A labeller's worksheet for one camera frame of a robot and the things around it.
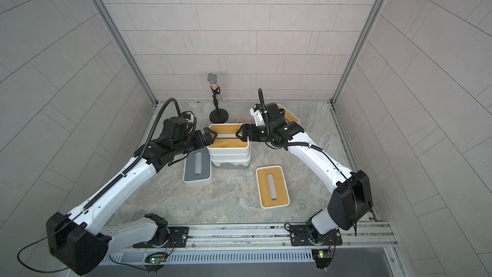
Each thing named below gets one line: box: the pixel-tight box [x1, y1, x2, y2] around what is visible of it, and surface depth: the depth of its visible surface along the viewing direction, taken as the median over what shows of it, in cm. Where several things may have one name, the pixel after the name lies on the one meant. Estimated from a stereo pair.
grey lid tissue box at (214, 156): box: [208, 152, 250, 161], surface depth 84 cm
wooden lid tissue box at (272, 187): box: [255, 165, 291, 210], surface depth 82 cm
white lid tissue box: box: [210, 158, 252, 169], surface depth 85 cm
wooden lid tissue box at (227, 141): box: [206, 123, 250, 155], surface depth 77 cm
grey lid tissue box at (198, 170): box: [182, 146, 213, 188], surface depth 85 cm
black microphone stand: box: [206, 72, 229, 124], surface depth 108 cm
